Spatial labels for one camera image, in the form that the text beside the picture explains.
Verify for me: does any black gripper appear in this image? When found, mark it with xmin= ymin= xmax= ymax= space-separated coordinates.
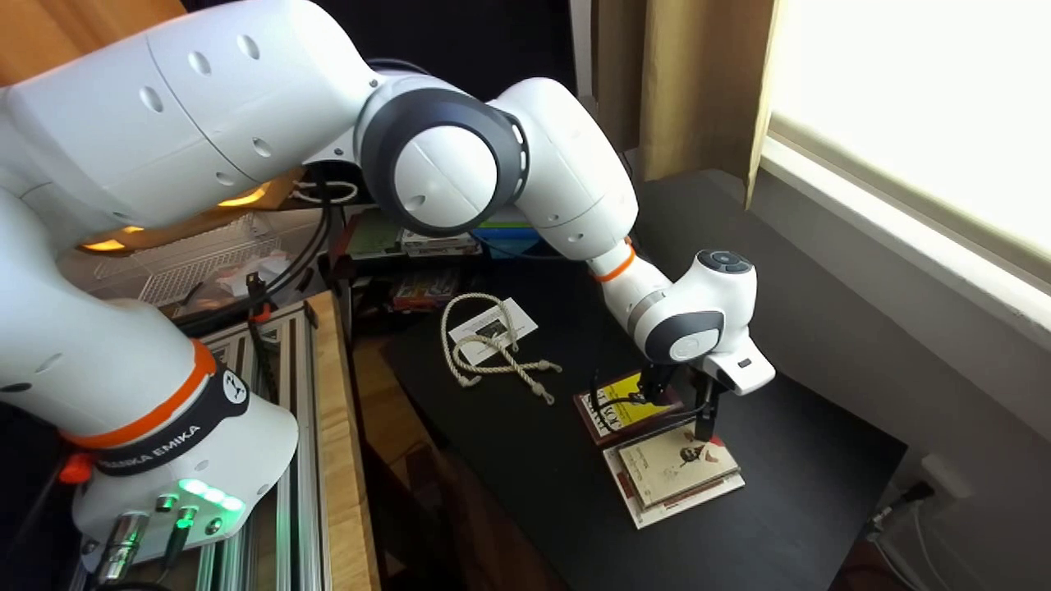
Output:
xmin=681 ymin=369 xmax=726 ymax=461

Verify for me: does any Boxcar Children paperback book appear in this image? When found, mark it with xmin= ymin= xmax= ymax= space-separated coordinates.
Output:
xmin=600 ymin=443 xmax=750 ymax=536

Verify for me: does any stack of books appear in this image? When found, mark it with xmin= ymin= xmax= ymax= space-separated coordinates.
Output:
xmin=349 ymin=207 xmax=487 ymax=261

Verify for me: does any black low table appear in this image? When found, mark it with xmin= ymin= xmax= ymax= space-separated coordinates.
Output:
xmin=375 ymin=176 xmax=912 ymax=591

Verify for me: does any blue game box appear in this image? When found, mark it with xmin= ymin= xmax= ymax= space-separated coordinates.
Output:
xmin=475 ymin=210 xmax=551 ymax=261

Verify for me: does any dark red game box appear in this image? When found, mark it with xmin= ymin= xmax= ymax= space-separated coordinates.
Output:
xmin=391 ymin=265 xmax=462 ymax=316

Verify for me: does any wide tan curtain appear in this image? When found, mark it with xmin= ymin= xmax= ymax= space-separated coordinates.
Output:
xmin=595 ymin=0 xmax=793 ymax=210

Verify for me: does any light wooden board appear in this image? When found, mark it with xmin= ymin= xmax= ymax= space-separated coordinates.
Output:
xmin=310 ymin=288 xmax=385 ymax=591

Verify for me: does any bright window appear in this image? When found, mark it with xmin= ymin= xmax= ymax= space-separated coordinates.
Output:
xmin=753 ymin=0 xmax=1051 ymax=341

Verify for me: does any pale textured mat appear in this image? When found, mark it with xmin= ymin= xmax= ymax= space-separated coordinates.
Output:
xmin=59 ymin=207 xmax=331 ymax=316

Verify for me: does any white cable adapter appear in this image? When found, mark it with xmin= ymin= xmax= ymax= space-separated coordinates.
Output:
xmin=448 ymin=298 xmax=542 ymax=369

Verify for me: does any black base cable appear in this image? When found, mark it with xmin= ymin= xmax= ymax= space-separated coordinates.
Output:
xmin=173 ymin=176 xmax=364 ymax=369

